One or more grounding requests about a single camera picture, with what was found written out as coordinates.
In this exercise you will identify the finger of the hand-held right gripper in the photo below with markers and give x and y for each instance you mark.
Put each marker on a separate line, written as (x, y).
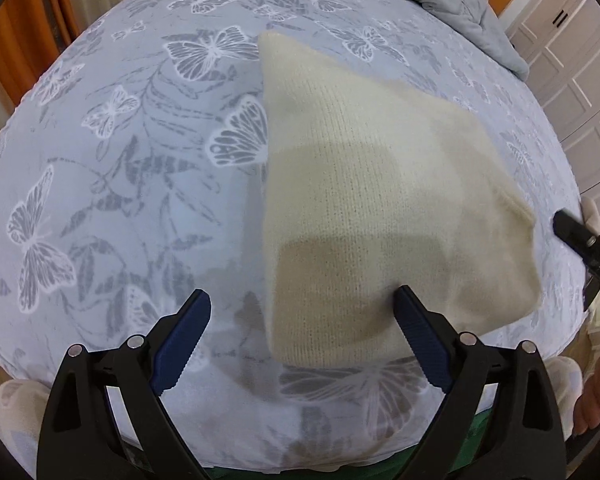
(580, 240)

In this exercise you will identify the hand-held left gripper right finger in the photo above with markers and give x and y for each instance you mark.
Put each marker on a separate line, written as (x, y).
(425, 340)

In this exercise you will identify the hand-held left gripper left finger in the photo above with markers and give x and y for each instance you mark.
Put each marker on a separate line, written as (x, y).
(180, 340)

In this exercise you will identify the cream knit sweater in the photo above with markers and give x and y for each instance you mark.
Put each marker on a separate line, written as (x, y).
(360, 185)

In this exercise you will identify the person's right hand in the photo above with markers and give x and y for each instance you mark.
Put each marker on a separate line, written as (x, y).
(597, 390)

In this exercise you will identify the white wardrobe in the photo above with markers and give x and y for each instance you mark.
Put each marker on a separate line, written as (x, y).
(580, 85)

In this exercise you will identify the butterfly printed bed sheet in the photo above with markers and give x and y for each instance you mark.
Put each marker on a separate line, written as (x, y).
(130, 185)

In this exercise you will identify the person's white trousers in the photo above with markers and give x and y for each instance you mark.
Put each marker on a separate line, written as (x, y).
(20, 410)

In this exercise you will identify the beige orange curtain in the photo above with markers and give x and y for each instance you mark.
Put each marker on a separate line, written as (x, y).
(25, 20)

